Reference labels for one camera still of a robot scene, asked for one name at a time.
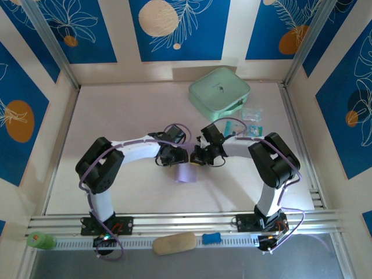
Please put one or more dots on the purple paper sheet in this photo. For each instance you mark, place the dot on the purple paper sheet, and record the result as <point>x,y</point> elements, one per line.
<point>187,174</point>

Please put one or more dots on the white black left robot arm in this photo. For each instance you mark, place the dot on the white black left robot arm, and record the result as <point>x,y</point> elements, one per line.
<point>133,151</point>

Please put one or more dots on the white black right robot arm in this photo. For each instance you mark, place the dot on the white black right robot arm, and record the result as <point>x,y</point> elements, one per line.
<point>276,162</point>

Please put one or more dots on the blue snack packet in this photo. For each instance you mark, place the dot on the blue snack packet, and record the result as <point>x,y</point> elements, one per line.
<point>253,130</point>

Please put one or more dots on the clear plastic packet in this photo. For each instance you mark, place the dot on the clear plastic packet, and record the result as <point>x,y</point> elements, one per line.
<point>251,114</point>

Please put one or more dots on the mint green zipper pouch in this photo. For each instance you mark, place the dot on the mint green zipper pouch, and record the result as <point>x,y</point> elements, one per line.
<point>218,93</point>

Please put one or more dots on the blue bone-shaped block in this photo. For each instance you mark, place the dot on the blue bone-shaped block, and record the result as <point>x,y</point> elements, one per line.
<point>211,238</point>

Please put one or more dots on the beige oval case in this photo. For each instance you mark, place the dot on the beige oval case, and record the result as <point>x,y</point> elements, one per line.
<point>174,243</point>

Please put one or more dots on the black right controller board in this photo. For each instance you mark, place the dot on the black right controller board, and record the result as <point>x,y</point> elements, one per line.
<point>266,243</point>

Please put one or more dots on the black controller board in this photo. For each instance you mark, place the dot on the black controller board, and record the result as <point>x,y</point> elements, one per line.
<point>100,242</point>
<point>266,243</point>

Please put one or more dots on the black left controller board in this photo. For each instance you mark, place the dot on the black left controller board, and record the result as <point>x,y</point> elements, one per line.
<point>100,242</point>

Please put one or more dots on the green bottle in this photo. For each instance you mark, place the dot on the green bottle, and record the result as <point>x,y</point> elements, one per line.
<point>40,240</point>

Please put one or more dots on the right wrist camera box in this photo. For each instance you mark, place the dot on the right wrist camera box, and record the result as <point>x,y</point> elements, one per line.
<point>203,143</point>

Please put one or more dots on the long aluminium mounting rail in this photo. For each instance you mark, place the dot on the long aluminium mounting rail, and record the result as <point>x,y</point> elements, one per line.
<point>186,222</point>

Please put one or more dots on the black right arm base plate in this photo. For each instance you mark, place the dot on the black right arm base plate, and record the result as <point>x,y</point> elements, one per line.
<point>245,222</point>

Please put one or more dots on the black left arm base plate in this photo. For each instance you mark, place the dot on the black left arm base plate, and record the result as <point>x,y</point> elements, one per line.
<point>125,225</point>

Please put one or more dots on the aluminium side rail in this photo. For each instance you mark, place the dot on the aluminium side rail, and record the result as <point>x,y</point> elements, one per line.
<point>68,125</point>
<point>290,104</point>

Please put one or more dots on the aluminium frame post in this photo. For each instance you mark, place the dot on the aluminium frame post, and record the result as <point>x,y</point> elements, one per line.
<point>308,43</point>
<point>53,43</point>

